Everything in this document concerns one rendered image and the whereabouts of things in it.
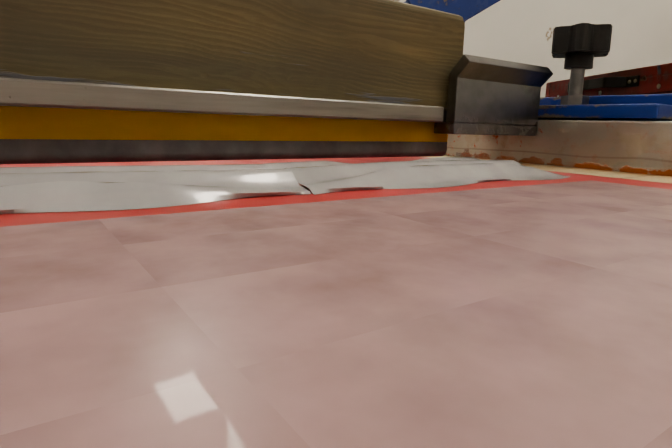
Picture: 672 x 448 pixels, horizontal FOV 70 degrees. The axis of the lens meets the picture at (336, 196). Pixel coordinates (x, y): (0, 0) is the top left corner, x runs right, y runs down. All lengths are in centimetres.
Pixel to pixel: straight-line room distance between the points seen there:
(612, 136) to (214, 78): 27
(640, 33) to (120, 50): 220
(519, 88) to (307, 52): 18
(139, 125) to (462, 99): 21
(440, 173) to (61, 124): 17
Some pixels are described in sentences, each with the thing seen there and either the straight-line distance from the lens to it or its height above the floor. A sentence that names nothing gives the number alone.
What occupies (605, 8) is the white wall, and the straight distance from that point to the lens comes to 242.
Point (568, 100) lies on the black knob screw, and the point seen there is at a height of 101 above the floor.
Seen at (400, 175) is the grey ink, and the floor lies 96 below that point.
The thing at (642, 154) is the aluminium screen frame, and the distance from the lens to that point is 38.
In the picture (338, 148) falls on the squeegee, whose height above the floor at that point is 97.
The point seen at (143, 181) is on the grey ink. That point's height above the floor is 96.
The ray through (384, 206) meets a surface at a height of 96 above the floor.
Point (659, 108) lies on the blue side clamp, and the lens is 38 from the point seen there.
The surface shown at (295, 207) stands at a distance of 15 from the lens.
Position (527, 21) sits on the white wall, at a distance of 260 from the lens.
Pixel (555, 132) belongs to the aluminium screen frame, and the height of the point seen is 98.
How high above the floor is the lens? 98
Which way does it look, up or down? 9 degrees down
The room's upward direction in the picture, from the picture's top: 2 degrees clockwise
